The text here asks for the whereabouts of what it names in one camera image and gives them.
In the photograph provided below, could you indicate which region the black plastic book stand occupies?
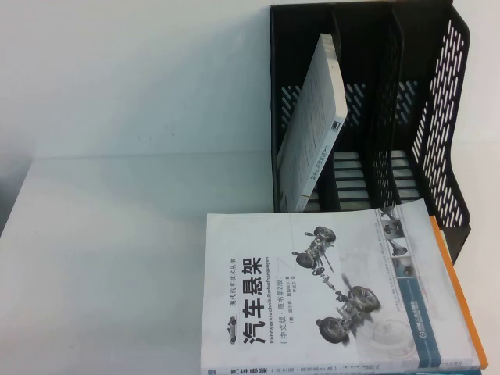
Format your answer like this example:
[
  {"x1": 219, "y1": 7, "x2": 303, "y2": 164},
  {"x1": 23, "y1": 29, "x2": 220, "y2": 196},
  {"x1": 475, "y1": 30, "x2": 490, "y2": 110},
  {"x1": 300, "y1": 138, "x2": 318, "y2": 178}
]
[{"x1": 269, "y1": 0, "x2": 473, "y2": 271}]

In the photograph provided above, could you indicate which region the orange-edged ROS2 programming book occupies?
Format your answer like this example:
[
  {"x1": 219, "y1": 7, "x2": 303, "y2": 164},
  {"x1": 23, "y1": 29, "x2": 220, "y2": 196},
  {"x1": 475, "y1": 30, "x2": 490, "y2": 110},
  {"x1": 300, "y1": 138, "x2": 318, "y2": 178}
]
[{"x1": 427, "y1": 213, "x2": 489, "y2": 372}]

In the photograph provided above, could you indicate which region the blue book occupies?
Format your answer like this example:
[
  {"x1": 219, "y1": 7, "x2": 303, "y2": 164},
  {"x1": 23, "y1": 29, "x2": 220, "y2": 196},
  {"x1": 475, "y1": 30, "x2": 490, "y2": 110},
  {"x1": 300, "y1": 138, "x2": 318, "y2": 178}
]
[{"x1": 335, "y1": 365, "x2": 484, "y2": 375}]

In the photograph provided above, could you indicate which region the thin white paperback book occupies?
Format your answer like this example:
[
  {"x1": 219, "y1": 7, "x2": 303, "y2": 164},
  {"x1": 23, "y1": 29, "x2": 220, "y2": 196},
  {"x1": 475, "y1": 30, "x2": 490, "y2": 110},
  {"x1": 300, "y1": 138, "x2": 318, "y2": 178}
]
[{"x1": 276, "y1": 33, "x2": 350, "y2": 210}]

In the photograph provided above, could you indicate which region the white car suspension book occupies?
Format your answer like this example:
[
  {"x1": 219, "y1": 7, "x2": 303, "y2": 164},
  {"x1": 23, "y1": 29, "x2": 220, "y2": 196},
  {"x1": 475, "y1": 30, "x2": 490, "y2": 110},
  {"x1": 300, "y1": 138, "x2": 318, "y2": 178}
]
[{"x1": 199, "y1": 198, "x2": 476, "y2": 373}]

